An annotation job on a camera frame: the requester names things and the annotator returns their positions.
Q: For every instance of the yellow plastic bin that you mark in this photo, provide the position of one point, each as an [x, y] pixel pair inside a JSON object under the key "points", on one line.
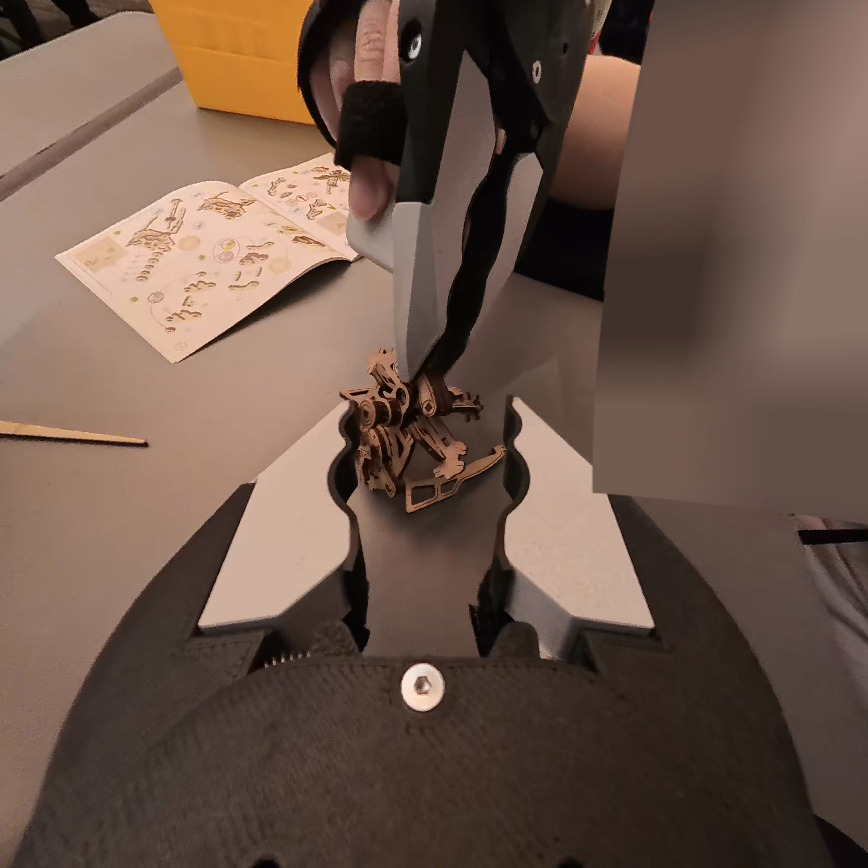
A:
{"points": [[230, 54]]}

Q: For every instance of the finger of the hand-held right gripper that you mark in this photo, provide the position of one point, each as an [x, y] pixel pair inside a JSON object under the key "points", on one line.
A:
{"points": [[427, 271], [522, 203]]}

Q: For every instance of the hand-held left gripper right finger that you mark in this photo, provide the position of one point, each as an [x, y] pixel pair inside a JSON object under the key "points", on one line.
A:
{"points": [[569, 549]]}

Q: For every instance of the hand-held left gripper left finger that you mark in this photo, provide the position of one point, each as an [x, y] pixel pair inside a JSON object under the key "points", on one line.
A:
{"points": [[285, 542]]}

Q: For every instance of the wooden mechanical model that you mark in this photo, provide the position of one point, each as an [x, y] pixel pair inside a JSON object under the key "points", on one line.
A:
{"points": [[380, 441]]}

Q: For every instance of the thin wooden stick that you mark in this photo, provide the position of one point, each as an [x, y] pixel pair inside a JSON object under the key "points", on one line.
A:
{"points": [[68, 433]]}

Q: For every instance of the person's right hand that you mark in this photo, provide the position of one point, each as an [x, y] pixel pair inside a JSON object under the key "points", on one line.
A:
{"points": [[376, 47]]}

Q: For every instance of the person's right forearm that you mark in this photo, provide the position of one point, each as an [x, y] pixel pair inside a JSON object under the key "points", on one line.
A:
{"points": [[597, 135]]}

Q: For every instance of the instruction booklet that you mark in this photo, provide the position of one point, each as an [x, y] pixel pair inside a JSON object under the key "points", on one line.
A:
{"points": [[169, 271]]}

